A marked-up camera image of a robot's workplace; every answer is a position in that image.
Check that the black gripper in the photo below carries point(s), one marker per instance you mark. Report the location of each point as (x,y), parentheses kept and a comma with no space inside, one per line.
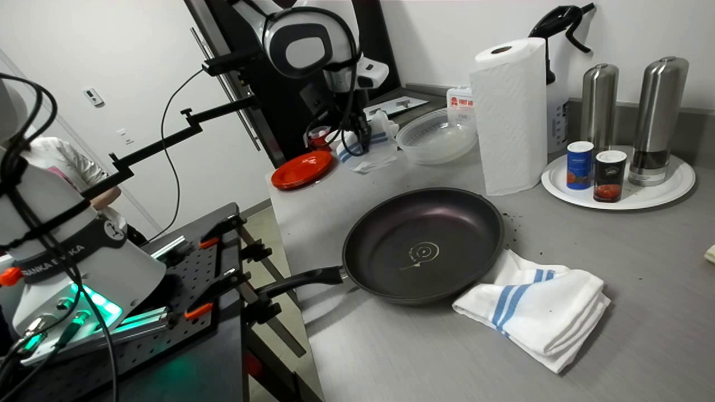
(325,96)

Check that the white towel with blue stripes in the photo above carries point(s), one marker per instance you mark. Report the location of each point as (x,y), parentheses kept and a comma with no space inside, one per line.
(538,313)
(356,152)

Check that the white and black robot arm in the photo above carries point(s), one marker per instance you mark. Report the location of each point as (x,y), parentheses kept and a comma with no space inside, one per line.
(304,45)

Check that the black nonstick frying pan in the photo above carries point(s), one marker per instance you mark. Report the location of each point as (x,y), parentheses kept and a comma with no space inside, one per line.
(425,247)

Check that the white paper towel roll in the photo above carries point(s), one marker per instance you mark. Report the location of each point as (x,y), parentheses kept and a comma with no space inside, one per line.
(510,120)

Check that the red bowl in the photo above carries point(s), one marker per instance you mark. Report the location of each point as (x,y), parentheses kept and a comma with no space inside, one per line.
(303,170)

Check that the large clear plastic bowl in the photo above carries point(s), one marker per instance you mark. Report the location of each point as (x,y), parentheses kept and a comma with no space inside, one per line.
(437,136)

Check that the first aid kit box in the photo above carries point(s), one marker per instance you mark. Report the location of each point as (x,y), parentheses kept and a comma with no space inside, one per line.
(462,102)

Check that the spice jar with blue label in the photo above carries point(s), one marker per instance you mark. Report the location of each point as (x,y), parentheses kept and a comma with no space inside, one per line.
(580,169)

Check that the black perforated table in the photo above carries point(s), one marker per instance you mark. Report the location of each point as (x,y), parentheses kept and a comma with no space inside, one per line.
(201,349)

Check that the spray bottle with black trigger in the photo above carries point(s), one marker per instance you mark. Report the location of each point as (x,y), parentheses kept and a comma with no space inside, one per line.
(562,23)

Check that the stainless steel grinder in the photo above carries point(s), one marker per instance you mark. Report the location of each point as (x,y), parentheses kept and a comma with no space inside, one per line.
(660,112)
(600,103)

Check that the white device housing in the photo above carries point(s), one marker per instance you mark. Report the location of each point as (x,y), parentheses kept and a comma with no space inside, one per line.
(98,268)

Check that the spice jar with red label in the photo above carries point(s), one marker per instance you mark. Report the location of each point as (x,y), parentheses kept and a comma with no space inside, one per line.
(611,180)

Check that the green lit light strip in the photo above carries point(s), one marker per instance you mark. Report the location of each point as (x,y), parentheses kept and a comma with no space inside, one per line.
(113,316)

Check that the white round tray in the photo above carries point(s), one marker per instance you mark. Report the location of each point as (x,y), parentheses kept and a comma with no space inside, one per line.
(655,195)

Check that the black camera mounting rod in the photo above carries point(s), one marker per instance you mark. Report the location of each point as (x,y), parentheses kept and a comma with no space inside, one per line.
(171,136)

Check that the small white wall fixture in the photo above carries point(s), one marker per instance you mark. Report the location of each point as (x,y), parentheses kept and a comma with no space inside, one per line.
(94,96)

